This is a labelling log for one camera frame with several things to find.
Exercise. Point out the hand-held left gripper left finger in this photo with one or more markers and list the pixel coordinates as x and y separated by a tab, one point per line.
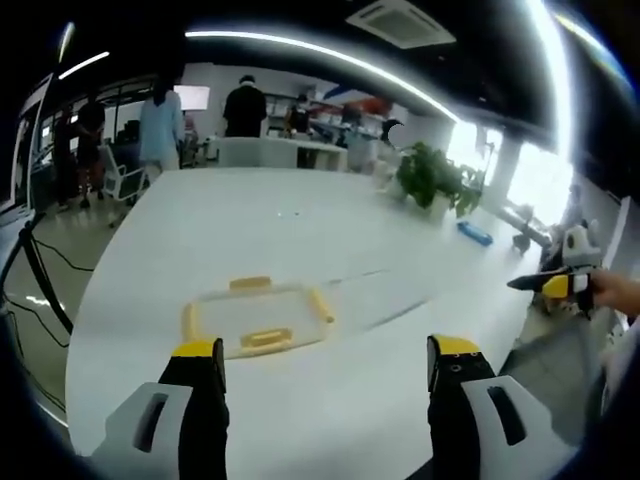
197	400

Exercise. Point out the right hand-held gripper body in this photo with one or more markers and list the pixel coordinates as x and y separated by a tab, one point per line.
582	250

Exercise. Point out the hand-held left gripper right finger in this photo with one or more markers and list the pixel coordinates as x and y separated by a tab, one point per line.
460	395

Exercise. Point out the person's right hand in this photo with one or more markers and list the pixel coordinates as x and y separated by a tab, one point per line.
617	292

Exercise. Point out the blue flat object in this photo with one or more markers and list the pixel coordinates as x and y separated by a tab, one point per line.
475	233

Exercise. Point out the clear lid with yellow clips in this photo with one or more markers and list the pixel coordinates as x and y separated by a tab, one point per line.
260	315

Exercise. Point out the green potted plant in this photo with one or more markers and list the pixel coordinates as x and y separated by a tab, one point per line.
435	175

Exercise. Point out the black tripod stand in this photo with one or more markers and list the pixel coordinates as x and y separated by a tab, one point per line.
35	270

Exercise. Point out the white office chair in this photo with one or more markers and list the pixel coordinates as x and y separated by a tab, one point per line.
122	180

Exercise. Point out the white counter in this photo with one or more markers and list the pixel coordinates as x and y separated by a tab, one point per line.
280	151

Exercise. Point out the ceiling air vent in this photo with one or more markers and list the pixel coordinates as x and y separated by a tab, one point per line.
402	20

